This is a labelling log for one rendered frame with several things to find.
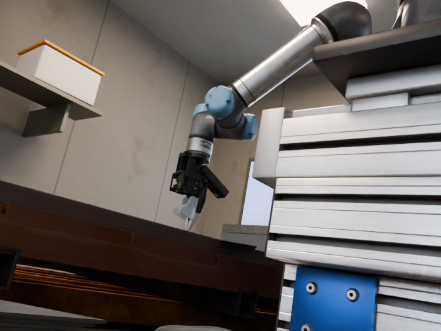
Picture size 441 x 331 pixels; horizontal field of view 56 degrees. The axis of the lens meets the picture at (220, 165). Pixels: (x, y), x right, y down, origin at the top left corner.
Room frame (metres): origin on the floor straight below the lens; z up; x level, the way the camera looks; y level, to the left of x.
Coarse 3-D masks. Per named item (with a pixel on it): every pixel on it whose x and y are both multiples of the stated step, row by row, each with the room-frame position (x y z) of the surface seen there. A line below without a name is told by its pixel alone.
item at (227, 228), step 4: (224, 224) 2.06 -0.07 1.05; (228, 224) 2.04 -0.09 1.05; (224, 228) 2.05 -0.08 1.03; (228, 228) 2.03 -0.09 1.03; (232, 228) 2.01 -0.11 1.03; (236, 228) 1.99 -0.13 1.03; (240, 228) 1.97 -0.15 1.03; (244, 228) 1.95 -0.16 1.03; (248, 228) 1.94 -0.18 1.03; (252, 228) 1.92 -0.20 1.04; (256, 228) 1.90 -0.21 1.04; (260, 228) 1.88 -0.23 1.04; (264, 228) 1.86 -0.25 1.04; (236, 232) 1.99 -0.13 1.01; (240, 232) 1.97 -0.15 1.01; (244, 232) 1.95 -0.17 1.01; (248, 232) 1.93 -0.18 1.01; (252, 232) 1.91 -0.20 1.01; (256, 232) 1.90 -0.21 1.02; (260, 232) 1.88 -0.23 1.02; (264, 232) 1.86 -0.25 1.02
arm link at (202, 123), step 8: (200, 104) 1.13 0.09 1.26; (200, 112) 1.12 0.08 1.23; (208, 112) 1.12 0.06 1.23; (192, 120) 1.15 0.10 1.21; (200, 120) 1.12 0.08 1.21; (208, 120) 1.11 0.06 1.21; (192, 128) 1.14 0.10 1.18; (200, 128) 1.12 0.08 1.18; (208, 128) 1.12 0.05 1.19; (192, 136) 1.13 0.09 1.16; (200, 136) 1.12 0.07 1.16; (208, 136) 1.13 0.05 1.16
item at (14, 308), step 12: (0, 300) 0.48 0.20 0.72; (0, 312) 0.40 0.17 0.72; (12, 312) 0.41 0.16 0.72; (24, 312) 0.43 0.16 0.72; (36, 312) 0.44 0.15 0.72; (48, 312) 0.46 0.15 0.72; (60, 312) 0.47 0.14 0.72; (0, 324) 0.41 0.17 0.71; (12, 324) 0.42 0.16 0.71; (24, 324) 0.43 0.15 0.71; (36, 324) 0.43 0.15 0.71; (48, 324) 0.44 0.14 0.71; (60, 324) 0.45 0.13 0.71; (72, 324) 0.46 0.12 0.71; (84, 324) 0.46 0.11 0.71
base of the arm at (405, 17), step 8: (400, 0) 0.41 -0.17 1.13; (408, 0) 0.40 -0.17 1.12; (416, 0) 0.38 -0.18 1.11; (424, 0) 0.37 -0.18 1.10; (432, 0) 0.36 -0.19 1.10; (440, 0) 0.36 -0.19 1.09; (400, 8) 0.41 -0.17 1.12; (408, 8) 0.39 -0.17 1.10; (416, 8) 0.38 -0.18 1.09; (424, 8) 0.37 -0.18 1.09; (432, 8) 0.36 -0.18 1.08; (440, 8) 0.35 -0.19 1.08; (400, 16) 0.41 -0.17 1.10; (408, 16) 0.38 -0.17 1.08; (416, 16) 0.37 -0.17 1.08; (424, 16) 0.36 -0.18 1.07; (432, 16) 0.36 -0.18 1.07; (440, 16) 0.35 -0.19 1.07; (400, 24) 0.41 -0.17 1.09; (408, 24) 0.38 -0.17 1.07
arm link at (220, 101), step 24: (312, 24) 0.90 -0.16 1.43; (336, 24) 0.88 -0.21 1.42; (360, 24) 0.89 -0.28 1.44; (288, 48) 0.92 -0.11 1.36; (312, 48) 0.91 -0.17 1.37; (264, 72) 0.94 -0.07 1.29; (288, 72) 0.94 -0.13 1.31; (216, 96) 0.95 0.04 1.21; (240, 96) 0.96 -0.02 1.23; (216, 120) 1.02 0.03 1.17; (240, 120) 1.04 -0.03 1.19
